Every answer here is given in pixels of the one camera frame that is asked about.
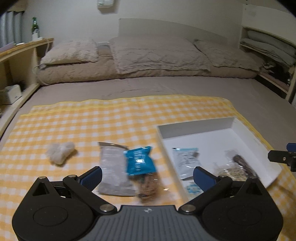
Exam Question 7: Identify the white cloth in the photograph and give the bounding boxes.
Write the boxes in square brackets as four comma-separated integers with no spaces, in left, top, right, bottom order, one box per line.
[46,142,75,165]

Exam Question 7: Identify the middle beige quilted pillow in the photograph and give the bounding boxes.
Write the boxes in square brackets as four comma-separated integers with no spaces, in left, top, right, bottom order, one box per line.
[109,36,211,74]

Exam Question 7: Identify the floral patterned pouch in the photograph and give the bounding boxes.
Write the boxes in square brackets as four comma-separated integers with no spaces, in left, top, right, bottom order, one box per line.
[185,182,203,198]

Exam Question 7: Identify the white tissue box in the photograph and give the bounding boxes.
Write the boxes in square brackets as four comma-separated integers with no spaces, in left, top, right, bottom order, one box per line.
[0,84,22,104]

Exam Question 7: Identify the beige cord necklace bag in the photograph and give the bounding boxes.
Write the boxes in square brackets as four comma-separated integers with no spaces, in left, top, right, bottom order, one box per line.
[214,162,247,181]

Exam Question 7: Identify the folded grey bedding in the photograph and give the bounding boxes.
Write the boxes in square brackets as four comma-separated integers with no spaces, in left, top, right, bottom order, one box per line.
[240,30,295,67]

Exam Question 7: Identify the grey curtain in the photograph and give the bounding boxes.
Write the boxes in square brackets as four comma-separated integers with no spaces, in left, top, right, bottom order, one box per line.
[0,11,23,47]

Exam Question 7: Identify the light blue white packet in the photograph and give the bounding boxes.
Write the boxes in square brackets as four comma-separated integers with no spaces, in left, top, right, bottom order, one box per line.
[173,148,201,180]

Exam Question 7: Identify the blue foil packet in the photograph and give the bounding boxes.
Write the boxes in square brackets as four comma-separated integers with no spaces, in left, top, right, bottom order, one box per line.
[123,146,157,176]

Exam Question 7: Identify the white shallow cardboard box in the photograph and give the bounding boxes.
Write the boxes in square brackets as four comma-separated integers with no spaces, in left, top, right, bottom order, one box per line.
[156,118,281,202]

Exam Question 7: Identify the white charging cable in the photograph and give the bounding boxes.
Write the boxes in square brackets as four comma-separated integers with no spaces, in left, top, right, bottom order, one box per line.
[34,40,50,70]

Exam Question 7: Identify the grey packet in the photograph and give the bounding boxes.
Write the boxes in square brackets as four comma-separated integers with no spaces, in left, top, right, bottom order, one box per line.
[98,142,136,197]

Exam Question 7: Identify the wooden bedside shelf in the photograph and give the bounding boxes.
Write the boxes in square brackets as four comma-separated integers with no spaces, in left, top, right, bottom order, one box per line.
[1,38,54,135]

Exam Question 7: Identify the right beige pillow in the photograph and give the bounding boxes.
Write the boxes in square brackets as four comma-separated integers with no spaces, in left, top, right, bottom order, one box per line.
[194,40,259,72]

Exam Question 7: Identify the brown snack clear bag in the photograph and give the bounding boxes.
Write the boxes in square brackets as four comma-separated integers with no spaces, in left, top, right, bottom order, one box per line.
[137,172,160,202]

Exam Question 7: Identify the yellow checkered blanket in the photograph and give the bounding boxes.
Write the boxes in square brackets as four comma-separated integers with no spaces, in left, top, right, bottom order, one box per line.
[0,94,296,241]

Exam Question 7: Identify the left beige pillow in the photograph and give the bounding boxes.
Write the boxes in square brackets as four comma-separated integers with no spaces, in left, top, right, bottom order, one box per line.
[40,40,99,65]

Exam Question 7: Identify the green glass bottle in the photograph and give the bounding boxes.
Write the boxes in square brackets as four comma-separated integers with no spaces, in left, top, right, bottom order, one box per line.
[32,16,39,36]

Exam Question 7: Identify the long beige bolster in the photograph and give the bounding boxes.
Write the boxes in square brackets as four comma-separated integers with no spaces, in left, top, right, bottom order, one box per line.
[37,56,257,85]

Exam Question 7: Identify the white right shelf unit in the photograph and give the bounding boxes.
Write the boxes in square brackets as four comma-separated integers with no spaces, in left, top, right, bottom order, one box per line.
[239,1,295,105]

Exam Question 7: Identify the white hanging tote bag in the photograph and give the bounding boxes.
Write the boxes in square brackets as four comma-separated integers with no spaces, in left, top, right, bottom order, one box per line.
[97,0,115,9]

